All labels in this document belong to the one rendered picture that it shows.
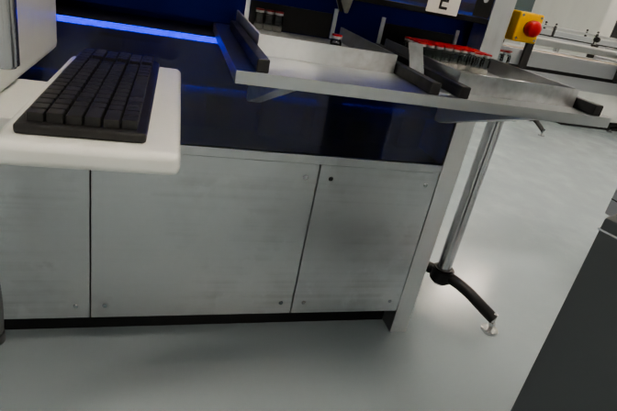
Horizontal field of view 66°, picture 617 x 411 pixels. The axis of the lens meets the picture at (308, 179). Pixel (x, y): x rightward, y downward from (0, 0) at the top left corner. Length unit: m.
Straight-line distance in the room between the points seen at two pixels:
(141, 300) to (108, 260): 0.15
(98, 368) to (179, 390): 0.22
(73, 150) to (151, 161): 0.08
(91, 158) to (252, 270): 0.85
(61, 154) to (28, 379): 0.92
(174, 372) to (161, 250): 0.33
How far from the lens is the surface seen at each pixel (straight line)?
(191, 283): 1.37
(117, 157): 0.58
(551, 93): 1.01
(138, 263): 1.33
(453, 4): 1.26
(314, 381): 1.44
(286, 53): 0.86
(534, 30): 1.35
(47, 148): 0.59
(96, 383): 1.40
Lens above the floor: 1.03
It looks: 23 degrees down
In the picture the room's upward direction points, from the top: 11 degrees clockwise
